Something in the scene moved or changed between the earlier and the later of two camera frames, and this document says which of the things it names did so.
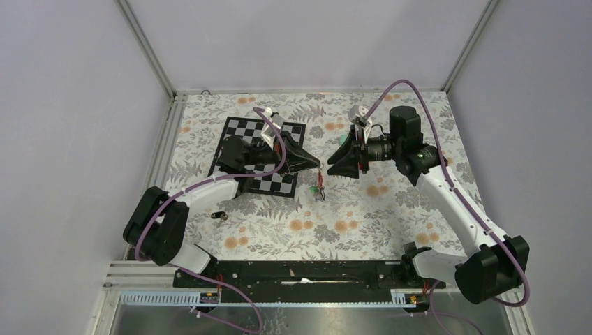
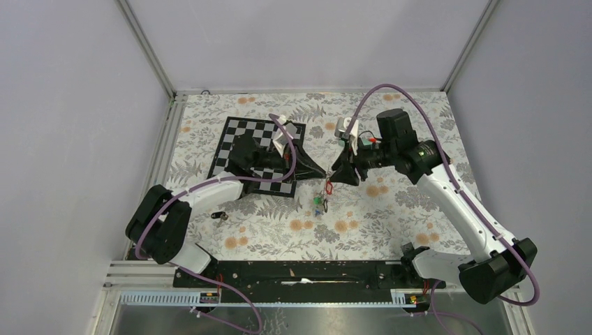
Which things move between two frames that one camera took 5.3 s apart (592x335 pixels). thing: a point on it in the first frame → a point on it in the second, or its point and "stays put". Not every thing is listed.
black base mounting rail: (306, 281) stays put
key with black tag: (220, 214) stays put
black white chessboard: (283, 183) stays put
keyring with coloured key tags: (320, 188) → (320, 201)
